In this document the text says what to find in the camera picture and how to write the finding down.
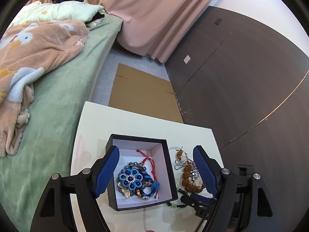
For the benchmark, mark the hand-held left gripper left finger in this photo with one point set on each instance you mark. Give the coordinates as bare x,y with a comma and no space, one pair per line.
106,171

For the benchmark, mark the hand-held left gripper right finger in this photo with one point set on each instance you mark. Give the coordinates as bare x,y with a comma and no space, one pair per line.
205,171

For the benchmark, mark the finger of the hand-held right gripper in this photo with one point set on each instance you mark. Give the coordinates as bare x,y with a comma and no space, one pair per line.
192,200

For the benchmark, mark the blue flower ornament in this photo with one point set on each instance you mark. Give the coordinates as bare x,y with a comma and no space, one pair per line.
131,177

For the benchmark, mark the black jewelry box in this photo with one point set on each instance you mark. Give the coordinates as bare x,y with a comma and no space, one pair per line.
142,205

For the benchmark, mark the white shell piece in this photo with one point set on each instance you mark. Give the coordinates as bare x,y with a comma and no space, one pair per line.
198,183

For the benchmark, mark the green bed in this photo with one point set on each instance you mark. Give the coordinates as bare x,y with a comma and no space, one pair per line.
62,116

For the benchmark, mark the flat brown cardboard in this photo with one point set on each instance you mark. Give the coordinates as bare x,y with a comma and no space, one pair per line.
142,94

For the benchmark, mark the peach duck print blanket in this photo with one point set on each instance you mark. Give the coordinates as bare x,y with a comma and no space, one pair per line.
36,53

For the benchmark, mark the black garment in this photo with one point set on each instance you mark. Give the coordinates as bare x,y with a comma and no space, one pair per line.
97,18

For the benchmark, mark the wide pink curtain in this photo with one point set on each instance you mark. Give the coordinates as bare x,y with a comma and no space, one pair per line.
164,17

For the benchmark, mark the white pillow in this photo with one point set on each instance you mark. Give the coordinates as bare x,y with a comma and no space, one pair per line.
62,11

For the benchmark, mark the white wall socket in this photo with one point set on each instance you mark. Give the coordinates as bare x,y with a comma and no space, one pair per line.
186,59

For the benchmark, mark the dark wall switch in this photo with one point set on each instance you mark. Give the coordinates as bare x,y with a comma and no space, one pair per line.
218,21

